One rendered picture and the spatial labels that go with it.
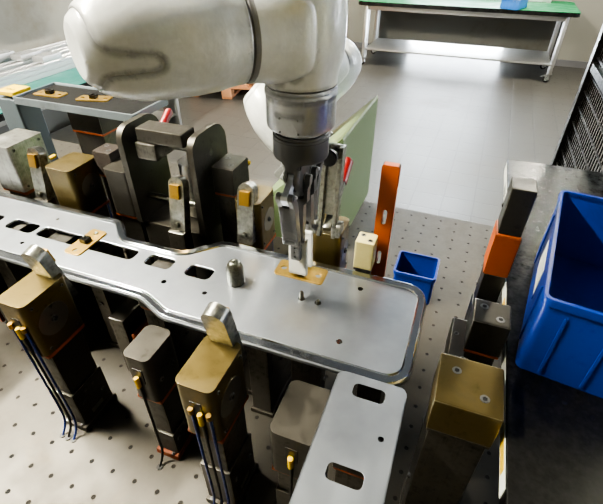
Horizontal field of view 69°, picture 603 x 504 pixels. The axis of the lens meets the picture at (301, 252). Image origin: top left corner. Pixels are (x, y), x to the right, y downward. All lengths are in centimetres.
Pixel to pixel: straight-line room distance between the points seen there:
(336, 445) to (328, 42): 47
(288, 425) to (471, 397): 24
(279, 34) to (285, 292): 44
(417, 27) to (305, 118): 652
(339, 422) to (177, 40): 48
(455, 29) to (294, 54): 651
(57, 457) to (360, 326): 64
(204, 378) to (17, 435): 57
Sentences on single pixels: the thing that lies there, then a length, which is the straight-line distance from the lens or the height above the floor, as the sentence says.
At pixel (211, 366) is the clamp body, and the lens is 62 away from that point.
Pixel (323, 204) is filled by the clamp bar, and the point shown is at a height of 111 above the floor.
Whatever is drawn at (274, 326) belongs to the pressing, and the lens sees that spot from 71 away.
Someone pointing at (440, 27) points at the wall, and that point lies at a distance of 700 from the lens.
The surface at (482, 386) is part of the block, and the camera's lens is 61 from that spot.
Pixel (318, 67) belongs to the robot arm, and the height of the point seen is 139.
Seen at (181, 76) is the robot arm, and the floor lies 140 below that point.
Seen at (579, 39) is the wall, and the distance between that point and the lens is 704.
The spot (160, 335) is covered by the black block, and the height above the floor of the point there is 99.
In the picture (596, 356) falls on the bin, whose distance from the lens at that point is 66.
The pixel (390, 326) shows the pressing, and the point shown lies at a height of 100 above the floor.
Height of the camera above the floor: 152
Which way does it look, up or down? 37 degrees down
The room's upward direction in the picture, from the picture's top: straight up
